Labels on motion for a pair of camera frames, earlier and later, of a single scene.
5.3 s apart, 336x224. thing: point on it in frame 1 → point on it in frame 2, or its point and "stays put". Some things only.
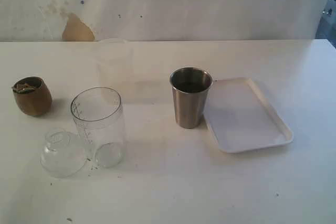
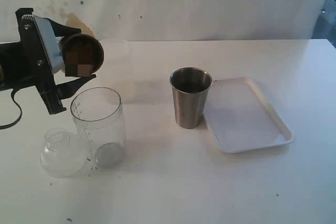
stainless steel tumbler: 190,87 stays put
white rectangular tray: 241,118 stays put
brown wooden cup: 32,95 → 83,54
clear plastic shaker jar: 98,112 stays put
